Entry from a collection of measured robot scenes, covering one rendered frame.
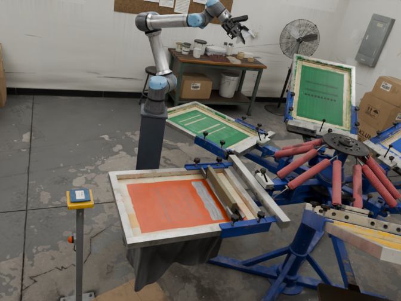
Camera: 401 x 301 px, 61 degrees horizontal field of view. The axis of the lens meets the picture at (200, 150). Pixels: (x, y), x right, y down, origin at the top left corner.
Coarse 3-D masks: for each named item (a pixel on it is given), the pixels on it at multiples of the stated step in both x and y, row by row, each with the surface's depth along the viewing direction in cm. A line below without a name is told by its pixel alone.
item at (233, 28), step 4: (228, 20) 208; (224, 24) 207; (228, 24) 208; (232, 24) 209; (236, 24) 207; (224, 28) 210; (228, 28) 209; (232, 28) 207; (236, 28) 208; (240, 28) 208; (228, 32) 210; (232, 32) 207; (236, 32) 207; (232, 36) 212
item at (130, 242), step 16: (112, 176) 197; (128, 176) 203; (144, 176) 207; (160, 176) 211; (112, 192) 189; (240, 192) 208; (256, 208) 195; (128, 224) 166; (128, 240) 157; (144, 240) 158; (160, 240) 162; (176, 240) 166
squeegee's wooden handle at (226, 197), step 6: (210, 168) 211; (210, 174) 209; (216, 174) 206; (210, 180) 209; (216, 180) 202; (216, 186) 202; (222, 186) 196; (222, 192) 195; (228, 192) 192; (222, 198) 195; (228, 198) 188; (228, 204) 189; (234, 204) 185; (234, 210) 187
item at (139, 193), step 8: (128, 184) 199; (136, 184) 200; (144, 184) 202; (152, 184) 203; (160, 184) 205; (168, 184) 206; (176, 184) 208; (184, 184) 209; (128, 192) 192; (136, 192) 194; (144, 192) 195; (192, 192) 203; (208, 192) 206; (136, 200) 188; (144, 200) 189; (152, 200) 190
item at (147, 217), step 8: (200, 200) 198; (216, 200) 201; (136, 208) 182; (144, 208) 183; (152, 208) 184; (200, 208) 192; (240, 208) 198; (136, 216) 177; (144, 216) 178; (152, 216) 179; (208, 216) 187; (224, 216) 190; (144, 224) 173; (152, 224) 174; (160, 224) 175; (168, 224) 176; (176, 224) 177; (184, 224) 178; (192, 224) 179; (200, 224) 180; (144, 232) 168
